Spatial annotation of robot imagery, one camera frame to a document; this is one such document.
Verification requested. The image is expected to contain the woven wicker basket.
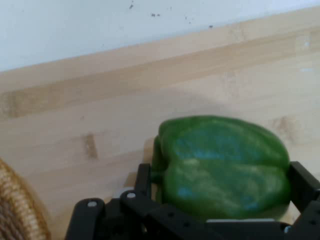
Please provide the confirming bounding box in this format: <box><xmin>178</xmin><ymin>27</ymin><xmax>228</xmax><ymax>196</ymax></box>
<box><xmin>0</xmin><ymin>157</ymin><xmax>52</xmax><ymax>240</ymax></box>

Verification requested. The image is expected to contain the bamboo cutting board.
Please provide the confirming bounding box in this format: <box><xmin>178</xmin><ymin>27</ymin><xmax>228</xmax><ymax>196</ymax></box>
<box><xmin>0</xmin><ymin>6</ymin><xmax>320</xmax><ymax>240</ymax></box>

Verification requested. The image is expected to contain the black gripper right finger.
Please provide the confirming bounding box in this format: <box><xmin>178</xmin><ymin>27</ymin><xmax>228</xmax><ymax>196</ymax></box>
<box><xmin>283</xmin><ymin>161</ymin><xmax>320</xmax><ymax>240</ymax></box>

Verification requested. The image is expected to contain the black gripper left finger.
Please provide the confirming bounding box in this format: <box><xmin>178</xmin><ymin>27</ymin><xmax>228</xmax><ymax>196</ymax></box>
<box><xmin>64</xmin><ymin>162</ymin><xmax>210</xmax><ymax>240</ymax></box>

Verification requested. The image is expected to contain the green bell pepper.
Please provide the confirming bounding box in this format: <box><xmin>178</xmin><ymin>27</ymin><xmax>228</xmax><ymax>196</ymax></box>
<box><xmin>150</xmin><ymin>114</ymin><xmax>292</xmax><ymax>222</ymax></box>

